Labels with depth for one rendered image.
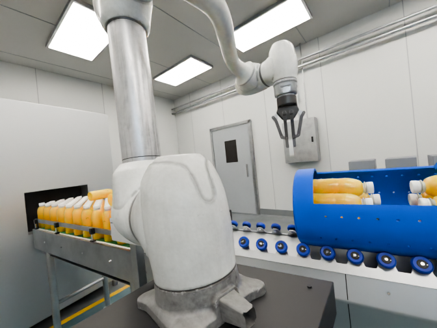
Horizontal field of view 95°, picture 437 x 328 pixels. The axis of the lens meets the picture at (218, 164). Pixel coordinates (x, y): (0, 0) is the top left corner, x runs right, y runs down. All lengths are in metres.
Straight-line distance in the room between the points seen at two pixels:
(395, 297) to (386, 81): 3.73
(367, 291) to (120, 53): 0.95
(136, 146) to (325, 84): 4.07
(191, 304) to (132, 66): 0.54
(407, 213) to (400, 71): 3.69
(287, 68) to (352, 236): 0.60
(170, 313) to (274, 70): 0.80
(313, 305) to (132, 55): 0.65
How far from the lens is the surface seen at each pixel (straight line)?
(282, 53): 0.88
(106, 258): 1.38
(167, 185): 0.33
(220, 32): 0.76
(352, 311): 0.85
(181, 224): 0.32
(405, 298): 0.83
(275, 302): 0.41
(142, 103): 0.57
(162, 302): 0.40
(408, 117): 4.19
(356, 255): 0.79
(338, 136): 4.20
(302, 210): 0.73
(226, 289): 0.38
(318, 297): 0.43
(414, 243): 0.77
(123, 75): 0.60
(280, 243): 0.82
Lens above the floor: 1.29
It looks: level
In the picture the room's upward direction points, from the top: 6 degrees counter-clockwise
